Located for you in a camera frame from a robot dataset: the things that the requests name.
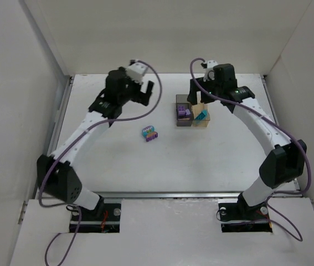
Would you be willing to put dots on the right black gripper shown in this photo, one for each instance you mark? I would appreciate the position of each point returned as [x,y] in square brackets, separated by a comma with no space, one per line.
[201,90]

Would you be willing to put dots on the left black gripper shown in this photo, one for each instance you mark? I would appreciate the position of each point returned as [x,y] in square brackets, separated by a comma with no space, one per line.
[139,92]

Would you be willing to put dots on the purple arch lego piece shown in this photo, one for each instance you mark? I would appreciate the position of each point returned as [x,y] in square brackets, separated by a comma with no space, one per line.
[180,110]

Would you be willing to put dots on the teal lego with purple arch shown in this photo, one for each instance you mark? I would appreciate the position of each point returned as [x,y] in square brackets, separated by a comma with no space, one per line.
[202,116]

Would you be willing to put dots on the teal purple lego stack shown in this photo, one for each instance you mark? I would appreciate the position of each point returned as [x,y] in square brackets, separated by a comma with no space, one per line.
[149,133]

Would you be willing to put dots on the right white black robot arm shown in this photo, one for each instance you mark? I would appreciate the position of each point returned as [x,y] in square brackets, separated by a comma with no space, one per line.
[285,155]

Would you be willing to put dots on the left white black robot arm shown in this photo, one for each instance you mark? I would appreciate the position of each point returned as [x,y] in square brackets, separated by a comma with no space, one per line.
[56,173]

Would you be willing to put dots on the grey transparent container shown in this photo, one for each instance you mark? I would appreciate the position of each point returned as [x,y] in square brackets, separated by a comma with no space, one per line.
[187,120]

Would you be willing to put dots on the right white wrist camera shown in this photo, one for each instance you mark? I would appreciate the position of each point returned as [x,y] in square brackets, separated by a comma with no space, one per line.
[208,67]

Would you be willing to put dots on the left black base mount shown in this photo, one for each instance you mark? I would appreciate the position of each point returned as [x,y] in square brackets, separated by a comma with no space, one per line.
[108,220]

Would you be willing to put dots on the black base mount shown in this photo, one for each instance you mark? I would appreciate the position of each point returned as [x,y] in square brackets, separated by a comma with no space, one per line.
[108,220]
[238,217]

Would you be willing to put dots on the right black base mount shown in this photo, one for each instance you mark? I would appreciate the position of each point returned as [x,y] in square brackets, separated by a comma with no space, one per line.
[238,217]

